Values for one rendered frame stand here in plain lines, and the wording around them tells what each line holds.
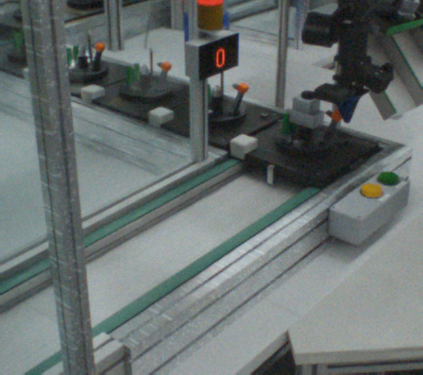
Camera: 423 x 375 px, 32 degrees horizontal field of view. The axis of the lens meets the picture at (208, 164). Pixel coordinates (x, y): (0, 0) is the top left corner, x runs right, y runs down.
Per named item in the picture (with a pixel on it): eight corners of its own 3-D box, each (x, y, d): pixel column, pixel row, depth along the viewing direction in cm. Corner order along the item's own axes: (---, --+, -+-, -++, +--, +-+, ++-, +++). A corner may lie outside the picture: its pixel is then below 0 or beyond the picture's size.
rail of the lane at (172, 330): (408, 185, 171) (414, 143, 166) (134, 400, 110) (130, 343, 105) (386, 178, 174) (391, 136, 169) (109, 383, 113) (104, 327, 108)
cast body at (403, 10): (410, 26, 170) (424, 2, 165) (393, 24, 169) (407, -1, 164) (400, 6, 176) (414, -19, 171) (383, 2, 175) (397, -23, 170)
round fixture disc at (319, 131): (348, 144, 166) (349, 135, 165) (314, 164, 156) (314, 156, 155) (296, 127, 174) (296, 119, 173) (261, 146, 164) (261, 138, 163)
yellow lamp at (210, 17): (228, 26, 146) (228, 2, 144) (211, 32, 142) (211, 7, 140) (208, 22, 149) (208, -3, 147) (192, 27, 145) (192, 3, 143)
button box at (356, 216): (408, 204, 155) (412, 178, 152) (357, 247, 141) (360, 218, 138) (378, 195, 159) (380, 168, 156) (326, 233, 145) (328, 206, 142)
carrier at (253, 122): (285, 122, 182) (288, 73, 176) (224, 154, 165) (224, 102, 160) (211, 98, 196) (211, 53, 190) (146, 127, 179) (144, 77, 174)
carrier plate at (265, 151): (378, 150, 167) (379, 142, 166) (321, 189, 151) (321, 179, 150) (291, 123, 181) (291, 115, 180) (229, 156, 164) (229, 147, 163)
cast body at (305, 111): (324, 123, 162) (326, 93, 159) (313, 129, 159) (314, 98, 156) (292, 113, 167) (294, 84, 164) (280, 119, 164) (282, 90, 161)
